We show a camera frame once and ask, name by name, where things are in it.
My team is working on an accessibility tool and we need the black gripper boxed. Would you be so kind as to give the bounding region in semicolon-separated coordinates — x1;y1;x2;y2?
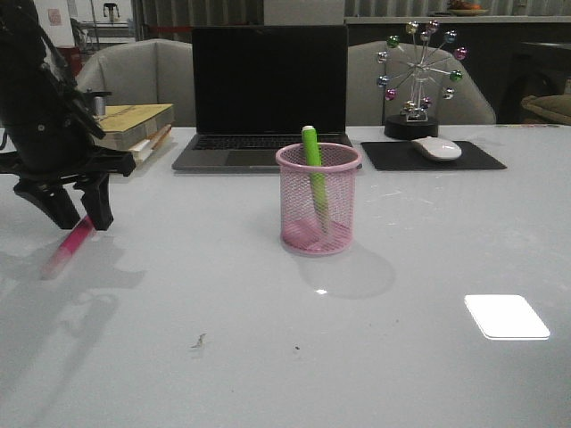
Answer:
1;86;136;231

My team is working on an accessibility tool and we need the pink highlighter pen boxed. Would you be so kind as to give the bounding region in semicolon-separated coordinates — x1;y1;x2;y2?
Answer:
40;216;95;280

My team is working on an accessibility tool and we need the green highlighter pen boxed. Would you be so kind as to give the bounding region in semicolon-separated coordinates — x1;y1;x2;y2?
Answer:
302;125;329;235

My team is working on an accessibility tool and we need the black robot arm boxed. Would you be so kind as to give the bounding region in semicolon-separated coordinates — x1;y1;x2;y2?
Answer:
1;1;136;230

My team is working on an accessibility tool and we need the pink mesh pen holder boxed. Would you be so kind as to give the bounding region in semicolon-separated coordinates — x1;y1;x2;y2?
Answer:
276;143;361;256

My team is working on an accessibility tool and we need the yellow bottom book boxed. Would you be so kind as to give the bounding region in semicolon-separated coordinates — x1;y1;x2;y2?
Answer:
129;136;171;169

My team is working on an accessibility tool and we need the white middle book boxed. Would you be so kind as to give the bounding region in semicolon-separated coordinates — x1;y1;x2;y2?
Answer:
129;125;172;164

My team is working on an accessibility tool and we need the red bin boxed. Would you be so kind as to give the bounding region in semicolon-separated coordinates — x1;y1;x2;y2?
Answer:
58;46;84;77

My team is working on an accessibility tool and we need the grey armchair left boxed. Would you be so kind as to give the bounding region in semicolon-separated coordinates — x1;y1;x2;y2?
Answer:
77;38;196;127

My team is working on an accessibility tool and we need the grey armchair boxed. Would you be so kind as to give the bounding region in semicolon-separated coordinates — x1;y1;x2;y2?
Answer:
77;38;196;127
346;41;496;126

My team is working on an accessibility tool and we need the red barrier belt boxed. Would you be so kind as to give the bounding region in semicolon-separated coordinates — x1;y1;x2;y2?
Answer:
142;24;194;34

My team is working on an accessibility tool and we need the grey open laptop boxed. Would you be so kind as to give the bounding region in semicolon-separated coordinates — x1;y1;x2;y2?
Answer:
172;25;350;173

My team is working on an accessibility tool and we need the black mouse pad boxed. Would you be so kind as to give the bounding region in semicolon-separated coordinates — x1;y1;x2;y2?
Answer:
361;140;507;171

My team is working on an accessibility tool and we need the ferris wheel desk toy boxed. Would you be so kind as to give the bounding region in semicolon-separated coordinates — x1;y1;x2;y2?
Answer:
377;19;468;140

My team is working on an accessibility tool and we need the grey armchair right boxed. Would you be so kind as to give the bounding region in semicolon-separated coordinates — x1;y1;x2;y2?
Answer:
346;41;496;126

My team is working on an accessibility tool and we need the white computer mouse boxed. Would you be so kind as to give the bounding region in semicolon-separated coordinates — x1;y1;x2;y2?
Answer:
411;136;462;161

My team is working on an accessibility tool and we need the fruit bowl on counter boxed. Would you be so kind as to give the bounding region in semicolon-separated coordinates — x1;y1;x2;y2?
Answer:
447;0;488;17

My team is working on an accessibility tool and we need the beige cushion at right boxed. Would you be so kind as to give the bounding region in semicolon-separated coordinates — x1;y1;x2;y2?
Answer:
520;95;570;125

